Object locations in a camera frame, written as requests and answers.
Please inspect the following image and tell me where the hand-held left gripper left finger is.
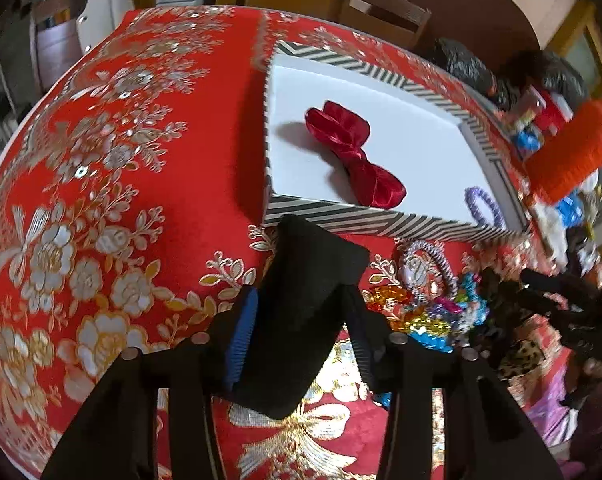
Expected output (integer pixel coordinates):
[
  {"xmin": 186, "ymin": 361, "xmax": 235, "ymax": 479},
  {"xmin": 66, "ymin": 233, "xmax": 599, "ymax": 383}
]
[{"xmin": 41, "ymin": 285, "xmax": 262, "ymax": 480}]

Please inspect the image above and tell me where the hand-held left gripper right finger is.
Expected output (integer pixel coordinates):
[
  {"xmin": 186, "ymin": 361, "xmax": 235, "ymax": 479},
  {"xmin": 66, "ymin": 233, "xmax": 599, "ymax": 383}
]
[{"xmin": 341, "ymin": 285, "xmax": 564, "ymax": 480}]

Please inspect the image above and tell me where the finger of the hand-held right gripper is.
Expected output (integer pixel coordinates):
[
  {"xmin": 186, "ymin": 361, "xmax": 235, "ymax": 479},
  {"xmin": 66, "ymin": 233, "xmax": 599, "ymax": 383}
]
[
  {"xmin": 541, "ymin": 305, "xmax": 602, "ymax": 358},
  {"xmin": 520, "ymin": 267, "xmax": 602, "ymax": 306}
]

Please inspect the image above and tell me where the colourful plastic ring bracelet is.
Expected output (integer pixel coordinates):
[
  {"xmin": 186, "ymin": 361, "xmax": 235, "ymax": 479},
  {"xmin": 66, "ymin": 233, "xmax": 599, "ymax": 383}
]
[{"xmin": 363, "ymin": 284, "xmax": 416, "ymax": 333}]

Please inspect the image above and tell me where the black bead bracelet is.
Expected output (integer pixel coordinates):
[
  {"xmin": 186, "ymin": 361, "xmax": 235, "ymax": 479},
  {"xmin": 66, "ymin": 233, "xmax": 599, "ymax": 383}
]
[{"xmin": 476, "ymin": 267, "xmax": 526, "ymax": 351}]

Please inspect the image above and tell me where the black fabric case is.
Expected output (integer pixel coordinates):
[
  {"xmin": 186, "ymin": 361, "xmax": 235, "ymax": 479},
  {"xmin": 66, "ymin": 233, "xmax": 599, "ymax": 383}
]
[{"xmin": 228, "ymin": 215, "xmax": 372, "ymax": 421}]

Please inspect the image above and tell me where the leopard print scrunchie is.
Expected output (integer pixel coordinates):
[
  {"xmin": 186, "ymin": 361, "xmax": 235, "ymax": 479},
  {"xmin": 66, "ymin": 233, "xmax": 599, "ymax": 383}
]
[{"xmin": 496, "ymin": 337, "xmax": 544, "ymax": 381}]

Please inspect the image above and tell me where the multicolour disc bead bracelet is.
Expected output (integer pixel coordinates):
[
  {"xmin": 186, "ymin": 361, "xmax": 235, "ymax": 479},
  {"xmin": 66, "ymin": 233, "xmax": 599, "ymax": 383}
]
[{"xmin": 421, "ymin": 295, "xmax": 469, "ymax": 333}]

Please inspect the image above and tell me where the clear crystal bracelet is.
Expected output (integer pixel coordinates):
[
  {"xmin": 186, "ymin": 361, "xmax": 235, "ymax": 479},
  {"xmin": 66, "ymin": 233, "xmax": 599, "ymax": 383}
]
[{"xmin": 400, "ymin": 240, "xmax": 459, "ymax": 306}]

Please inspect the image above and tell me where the striped white gift box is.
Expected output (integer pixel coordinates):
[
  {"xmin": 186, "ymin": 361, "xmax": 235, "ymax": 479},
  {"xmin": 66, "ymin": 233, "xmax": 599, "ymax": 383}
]
[{"xmin": 253, "ymin": 40, "xmax": 532, "ymax": 243}]

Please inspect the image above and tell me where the blue snack packet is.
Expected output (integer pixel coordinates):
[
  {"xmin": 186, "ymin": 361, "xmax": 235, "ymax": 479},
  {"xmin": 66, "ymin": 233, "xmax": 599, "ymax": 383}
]
[
  {"xmin": 556, "ymin": 192, "xmax": 589, "ymax": 226},
  {"xmin": 513, "ymin": 122, "xmax": 544, "ymax": 153}
]

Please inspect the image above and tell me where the purple cloth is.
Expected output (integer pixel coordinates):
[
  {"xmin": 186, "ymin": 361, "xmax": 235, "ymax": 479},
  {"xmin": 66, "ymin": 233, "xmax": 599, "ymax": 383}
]
[{"xmin": 523, "ymin": 370, "xmax": 582, "ymax": 443}]

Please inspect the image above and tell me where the orange ribbed paper lantern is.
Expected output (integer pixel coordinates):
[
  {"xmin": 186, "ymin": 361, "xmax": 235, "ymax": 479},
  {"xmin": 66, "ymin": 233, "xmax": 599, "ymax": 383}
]
[{"xmin": 523, "ymin": 97, "xmax": 602, "ymax": 206}]

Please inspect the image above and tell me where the red floral embroidered tablecloth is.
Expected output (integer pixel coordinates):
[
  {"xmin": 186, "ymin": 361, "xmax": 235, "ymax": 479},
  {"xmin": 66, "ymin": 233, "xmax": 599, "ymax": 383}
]
[{"xmin": 0, "ymin": 5, "xmax": 602, "ymax": 480}]

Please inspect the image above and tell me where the clear jar with white lid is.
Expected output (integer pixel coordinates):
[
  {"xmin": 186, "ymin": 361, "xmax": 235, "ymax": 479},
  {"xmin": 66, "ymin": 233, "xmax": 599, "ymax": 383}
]
[{"xmin": 513, "ymin": 85, "xmax": 574, "ymax": 131}]

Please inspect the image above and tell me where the black plastic bag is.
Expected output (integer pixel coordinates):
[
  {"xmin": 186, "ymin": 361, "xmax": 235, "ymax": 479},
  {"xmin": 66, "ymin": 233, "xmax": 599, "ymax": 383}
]
[
  {"xmin": 506, "ymin": 50, "xmax": 586, "ymax": 111},
  {"xmin": 431, "ymin": 37, "xmax": 496, "ymax": 96}
]

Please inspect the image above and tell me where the red satin bow hair clip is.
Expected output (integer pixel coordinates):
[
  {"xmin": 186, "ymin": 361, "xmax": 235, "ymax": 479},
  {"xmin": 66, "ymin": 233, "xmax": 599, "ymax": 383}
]
[{"xmin": 304, "ymin": 101, "xmax": 408, "ymax": 208}]

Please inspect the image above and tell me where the round brown table top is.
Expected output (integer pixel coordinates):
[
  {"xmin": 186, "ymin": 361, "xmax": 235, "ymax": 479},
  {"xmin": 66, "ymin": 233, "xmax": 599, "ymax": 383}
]
[{"xmin": 388, "ymin": 0, "xmax": 546, "ymax": 56}]

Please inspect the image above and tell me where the slatted wooden chair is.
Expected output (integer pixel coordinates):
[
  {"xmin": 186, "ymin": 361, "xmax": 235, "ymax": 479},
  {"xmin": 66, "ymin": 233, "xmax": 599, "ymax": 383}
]
[{"xmin": 341, "ymin": 0, "xmax": 432, "ymax": 53}]

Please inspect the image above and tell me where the dark wooden chair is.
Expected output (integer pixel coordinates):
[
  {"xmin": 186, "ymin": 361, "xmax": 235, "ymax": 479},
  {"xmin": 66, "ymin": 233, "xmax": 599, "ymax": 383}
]
[{"xmin": 31, "ymin": 2, "xmax": 89, "ymax": 91}]

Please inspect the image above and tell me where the white garment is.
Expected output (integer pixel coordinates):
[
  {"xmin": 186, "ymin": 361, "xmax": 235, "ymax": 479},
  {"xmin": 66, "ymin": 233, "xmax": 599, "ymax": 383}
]
[{"xmin": 76, "ymin": 0, "xmax": 136, "ymax": 53}]

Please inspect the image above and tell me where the purple bead bracelet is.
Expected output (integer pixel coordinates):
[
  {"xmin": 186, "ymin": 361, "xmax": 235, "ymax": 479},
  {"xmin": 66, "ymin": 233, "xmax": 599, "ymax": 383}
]
[{"xmin": 464, "ymin": 186, "xmax": 506, "ymax": 228}]

